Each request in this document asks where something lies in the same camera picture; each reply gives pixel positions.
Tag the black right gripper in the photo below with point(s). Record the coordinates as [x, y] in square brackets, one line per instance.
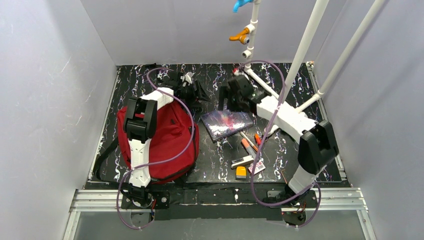
[227, 96]

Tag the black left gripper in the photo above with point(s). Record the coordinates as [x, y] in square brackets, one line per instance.
[193, 90]

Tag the purple galaxy cover book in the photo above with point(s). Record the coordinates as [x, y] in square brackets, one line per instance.
[221, 124]

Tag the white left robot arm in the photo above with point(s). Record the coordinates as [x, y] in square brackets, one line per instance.
[140, 126]

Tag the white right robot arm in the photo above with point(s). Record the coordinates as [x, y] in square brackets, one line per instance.
[317, 144]

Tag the thin orange tip pen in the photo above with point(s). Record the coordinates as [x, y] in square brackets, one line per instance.
[248, 141]

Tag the small orange red marker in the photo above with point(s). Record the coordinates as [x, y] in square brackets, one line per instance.
[258, 139]

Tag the orange pipe valve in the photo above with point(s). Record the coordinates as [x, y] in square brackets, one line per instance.
[242, 37]

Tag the red white eraser box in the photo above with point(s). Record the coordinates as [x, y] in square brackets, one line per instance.
[259, 167]

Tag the blue pipe valve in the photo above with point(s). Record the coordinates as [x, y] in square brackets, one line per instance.
[240, 3]

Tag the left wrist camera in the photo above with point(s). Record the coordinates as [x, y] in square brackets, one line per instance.
[188, 78]

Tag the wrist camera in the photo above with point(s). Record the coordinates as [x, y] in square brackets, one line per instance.
[237, 72]
[188, 78]

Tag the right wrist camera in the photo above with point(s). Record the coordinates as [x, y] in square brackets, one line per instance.
[237, 72]

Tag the white PVC pipe frame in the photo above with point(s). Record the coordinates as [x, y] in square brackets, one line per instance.
[311, 27]

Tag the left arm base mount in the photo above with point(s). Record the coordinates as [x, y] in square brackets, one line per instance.
[145, 203]

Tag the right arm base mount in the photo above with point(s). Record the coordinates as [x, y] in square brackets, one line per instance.
[302, 209]

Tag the aluminium front rail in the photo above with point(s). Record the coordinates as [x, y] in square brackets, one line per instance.
[333, 199]

